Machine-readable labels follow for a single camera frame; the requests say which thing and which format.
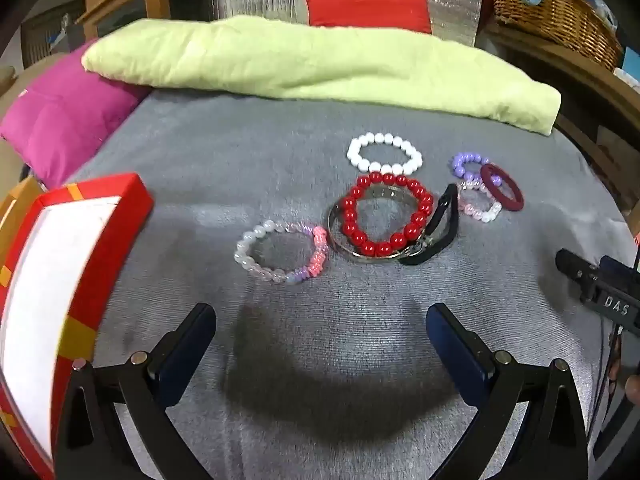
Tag magenta pillow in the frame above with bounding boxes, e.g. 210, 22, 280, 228
0, 40, 151, 188

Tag grey blanket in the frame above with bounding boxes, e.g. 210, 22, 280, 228
65, 85, 640, 480

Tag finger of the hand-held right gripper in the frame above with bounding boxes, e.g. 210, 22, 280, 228
556, 248, 603, 283
600, 255, 640, 286

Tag red bead bracelet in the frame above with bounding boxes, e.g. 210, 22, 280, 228
338, 172, 435, 257

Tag pastel clear bead bracelet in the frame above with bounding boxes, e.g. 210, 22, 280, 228
235, 220, 330, 286

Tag black strap bracelet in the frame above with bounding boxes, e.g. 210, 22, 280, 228
397, 183, 460, 267

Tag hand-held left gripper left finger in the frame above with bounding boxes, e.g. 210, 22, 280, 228
54, 302, 218, 480

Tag wicker basket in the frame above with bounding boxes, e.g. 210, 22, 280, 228
487, 0, 623, 72

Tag red pillow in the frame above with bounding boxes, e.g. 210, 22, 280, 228
305, 0, 433, 36

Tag wooden shelf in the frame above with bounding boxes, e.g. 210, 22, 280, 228
475, 17, 640, 226

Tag light green folded blanket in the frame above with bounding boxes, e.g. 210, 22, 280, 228
81, 15, 562, 136

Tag purple bead bracelet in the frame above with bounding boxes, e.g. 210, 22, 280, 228
450, 152, 502, 187

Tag red jewelry box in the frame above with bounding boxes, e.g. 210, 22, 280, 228
0, 173, 155, 480

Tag dark slatted unit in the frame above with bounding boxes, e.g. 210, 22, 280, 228
20, 10, 96, 66

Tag silver metal bangle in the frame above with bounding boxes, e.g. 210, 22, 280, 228
327, 185, 436, 263

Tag pale pink clear bead bracelet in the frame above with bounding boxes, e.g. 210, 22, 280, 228
457, 180, 503, 223

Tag white bead bracelet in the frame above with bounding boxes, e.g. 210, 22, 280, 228
346, 132, 424, 175

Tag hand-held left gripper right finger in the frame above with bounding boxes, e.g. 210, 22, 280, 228
426, 302, 591, 480

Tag maroon ring bracelet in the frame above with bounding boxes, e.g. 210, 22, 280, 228
480, 163, 524, 211

